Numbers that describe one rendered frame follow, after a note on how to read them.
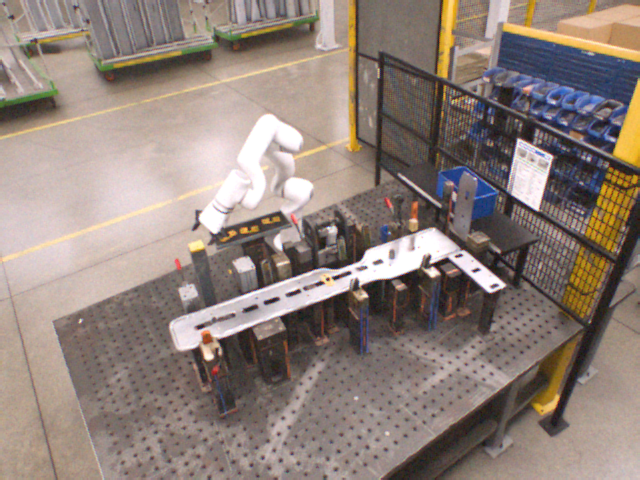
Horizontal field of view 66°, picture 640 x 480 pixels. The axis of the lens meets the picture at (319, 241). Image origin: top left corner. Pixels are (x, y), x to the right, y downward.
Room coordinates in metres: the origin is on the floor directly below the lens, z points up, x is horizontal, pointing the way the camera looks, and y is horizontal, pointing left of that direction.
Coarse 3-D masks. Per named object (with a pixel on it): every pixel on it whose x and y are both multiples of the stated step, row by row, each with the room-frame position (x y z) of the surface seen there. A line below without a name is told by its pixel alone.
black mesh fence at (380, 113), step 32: (416, 96) 2.83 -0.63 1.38; (448, 96) 2.57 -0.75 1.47; (480, 96) 2.35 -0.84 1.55; (512, 128) 2.13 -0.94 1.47; (544, 128) 1.96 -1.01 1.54; (384, 160) 3.13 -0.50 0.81; (448, 160) 2.51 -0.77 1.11; (608, 160) 1.66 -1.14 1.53; (416, 192) 2.75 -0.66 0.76; (576, 192) 1.76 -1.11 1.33; (544, 224) 1.85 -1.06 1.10; (576, 224) 1.72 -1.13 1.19; (608, 224) 1.59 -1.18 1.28; (544, 256) 1.81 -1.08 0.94; (608, 256) 1.54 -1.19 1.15; (544, 288) 1.76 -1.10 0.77; (608, 288) 1.49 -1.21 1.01; (576, 320) 1.57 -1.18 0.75
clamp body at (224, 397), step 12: (204, 348) 1.25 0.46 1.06; (216, 348) 1.25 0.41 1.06; (204, 360) 1.21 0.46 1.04; (216, 360) 1.23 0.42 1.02; (228, 372) 1.23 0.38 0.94; (216, 384) 1.22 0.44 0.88; (228, 384) 1.23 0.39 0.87; (216, 396) 1.21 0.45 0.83; (228, 396) 1.22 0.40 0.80; (228, 408) 1.21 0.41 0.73
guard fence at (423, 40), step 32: (352, 0) 4.90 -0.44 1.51; (384, 0) 4.55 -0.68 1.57; (416, 0) 4.21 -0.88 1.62; (448, 0) 3.89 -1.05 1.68; (352, 32) 4.91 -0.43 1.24; (384, 32) 4.54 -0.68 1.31; (416, 32) 4.19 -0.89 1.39; (448, 32) 3.90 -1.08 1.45; (352, 64) 4.91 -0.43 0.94; (384, 64) 4.52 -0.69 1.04; (416, 64) 4.18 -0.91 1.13; (352, 96) 4.91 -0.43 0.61; (384, 96) 4.52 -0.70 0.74; (352, 128) 4.91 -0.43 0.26; (384, 128) 4.51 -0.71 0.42; (416, 128) 4.15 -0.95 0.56; (416, 160) 4.13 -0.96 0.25
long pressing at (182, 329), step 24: (408, 240) 1.92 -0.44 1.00; (432, 240) 1.91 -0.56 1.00; (360, 264) 1.76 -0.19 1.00; (384, 264) 1.75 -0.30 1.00; (408, 264) 1.74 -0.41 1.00; (264, 288) 1.63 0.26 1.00; (288, 288) 1.63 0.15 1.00; (336, 288) 1.61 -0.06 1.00; (216, 312) 1.50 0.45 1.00; (240, 312) 1.49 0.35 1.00; (264, 312) 1.48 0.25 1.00; (288, 312) 1.48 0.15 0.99; (192, 336) 1.37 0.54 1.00; (216, 336) 1.37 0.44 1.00
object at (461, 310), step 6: (462, 276) 1.71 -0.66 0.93; (462, 282) 1.71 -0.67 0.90; (468, 282) 1.72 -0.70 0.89; (462, 288) 1.71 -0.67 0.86; (468, 288) 1.72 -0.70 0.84; (462, 294) 1.71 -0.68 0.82; (462, 300) 1.71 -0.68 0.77; (456, 306) 1.72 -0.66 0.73; (462, 306) 1.72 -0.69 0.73; (456, 312) 1.70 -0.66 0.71; (462, 312) 1.70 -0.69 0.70; (468, 312) 1.70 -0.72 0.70
